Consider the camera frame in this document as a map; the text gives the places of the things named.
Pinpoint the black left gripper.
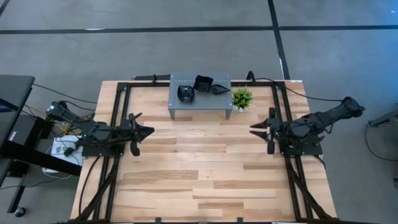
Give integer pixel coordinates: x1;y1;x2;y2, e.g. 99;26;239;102
120;113;155;157

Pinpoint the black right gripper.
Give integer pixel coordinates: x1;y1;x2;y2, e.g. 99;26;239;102
249;108;282;155

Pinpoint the black leaf-shaped mini plate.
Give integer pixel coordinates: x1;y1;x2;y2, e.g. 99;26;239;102
177;84;196;105

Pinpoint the black teardrop mini plate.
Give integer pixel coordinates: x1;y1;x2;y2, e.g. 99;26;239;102
210;83;232;96

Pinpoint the black square mini plate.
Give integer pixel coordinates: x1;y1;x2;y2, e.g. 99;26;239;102
193;74;215;93

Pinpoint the small green potted plant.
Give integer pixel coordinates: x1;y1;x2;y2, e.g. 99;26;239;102
231;86;254;112

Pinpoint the black bar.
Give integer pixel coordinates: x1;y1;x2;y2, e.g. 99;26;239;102
132;73;171;82

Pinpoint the grey perforated metal shelf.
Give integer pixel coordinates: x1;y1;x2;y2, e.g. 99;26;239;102
167;72;234;121

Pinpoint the white box with logo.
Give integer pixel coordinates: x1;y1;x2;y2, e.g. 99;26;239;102
50;134;84;166

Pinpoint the white power strip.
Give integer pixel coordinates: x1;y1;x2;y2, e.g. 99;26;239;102
42;167;65;175

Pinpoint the black desk leg beam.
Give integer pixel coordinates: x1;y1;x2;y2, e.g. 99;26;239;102
0;141;82;177

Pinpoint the black computer tower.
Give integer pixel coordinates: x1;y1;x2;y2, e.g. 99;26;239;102
6;113;47;150

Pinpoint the black metal stand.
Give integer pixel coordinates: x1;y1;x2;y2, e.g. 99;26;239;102
368;102;398;128

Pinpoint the black desk top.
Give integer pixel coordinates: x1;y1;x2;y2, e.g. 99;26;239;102
0;74;35;152

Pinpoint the black desk foot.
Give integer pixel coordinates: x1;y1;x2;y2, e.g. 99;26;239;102
6;174;27;214

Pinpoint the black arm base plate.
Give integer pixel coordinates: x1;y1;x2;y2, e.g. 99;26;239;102
277;129;323;156
81;133;127;157

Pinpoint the thin black cable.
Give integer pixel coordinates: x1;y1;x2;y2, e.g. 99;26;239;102
32;83;98;105

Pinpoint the thick black cable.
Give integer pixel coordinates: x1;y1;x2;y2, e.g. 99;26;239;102
78;155;102;216

